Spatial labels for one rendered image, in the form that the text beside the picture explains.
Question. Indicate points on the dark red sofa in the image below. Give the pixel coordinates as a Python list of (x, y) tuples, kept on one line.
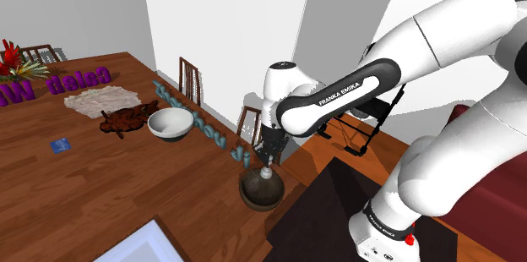
[(498, 195)]

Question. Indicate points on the black folding frame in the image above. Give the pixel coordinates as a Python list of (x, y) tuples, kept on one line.
[(374, 109)]

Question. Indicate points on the dark brown bowl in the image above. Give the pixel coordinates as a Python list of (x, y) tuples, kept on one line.
[(257, 195)]

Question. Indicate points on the large purple letter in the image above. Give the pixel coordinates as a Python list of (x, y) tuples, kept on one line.
[(18, 93)]

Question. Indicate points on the teal word letters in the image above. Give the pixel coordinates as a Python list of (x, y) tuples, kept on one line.
[(206, 129)]

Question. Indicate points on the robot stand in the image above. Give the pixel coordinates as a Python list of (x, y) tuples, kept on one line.
[(329, 211)]

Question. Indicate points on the wooden dining table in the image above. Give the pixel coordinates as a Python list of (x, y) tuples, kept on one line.
[(103, 191)]

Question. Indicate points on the red flower plant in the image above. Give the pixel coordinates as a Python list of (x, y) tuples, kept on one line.
[(12, 61)]

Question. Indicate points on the wooden chair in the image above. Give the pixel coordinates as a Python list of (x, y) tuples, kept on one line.
[(248, 123), (189, 80), (39, 53)]

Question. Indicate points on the beige crumpled cloth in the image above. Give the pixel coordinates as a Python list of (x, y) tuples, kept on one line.
[(101, 100)]

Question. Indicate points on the small grey bottle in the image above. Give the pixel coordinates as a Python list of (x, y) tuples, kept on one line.
[(266, 173)]

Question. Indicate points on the brown roast meat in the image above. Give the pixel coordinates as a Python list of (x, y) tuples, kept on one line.
[(127, 120)]

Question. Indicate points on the white bowl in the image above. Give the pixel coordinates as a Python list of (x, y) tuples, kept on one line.
[(168, 123)]

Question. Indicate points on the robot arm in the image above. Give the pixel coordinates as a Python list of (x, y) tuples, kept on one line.
[(453, 38)]

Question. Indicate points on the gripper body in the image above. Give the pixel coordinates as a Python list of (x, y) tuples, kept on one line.
[(271, 139)]

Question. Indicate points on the pale blue flat board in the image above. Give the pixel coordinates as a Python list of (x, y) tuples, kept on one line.
[(142, 246)]

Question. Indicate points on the small blue card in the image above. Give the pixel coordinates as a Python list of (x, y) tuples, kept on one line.
[(60, 145)]

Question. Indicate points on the purple word letters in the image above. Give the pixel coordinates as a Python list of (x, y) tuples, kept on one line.
[(78, 82)]

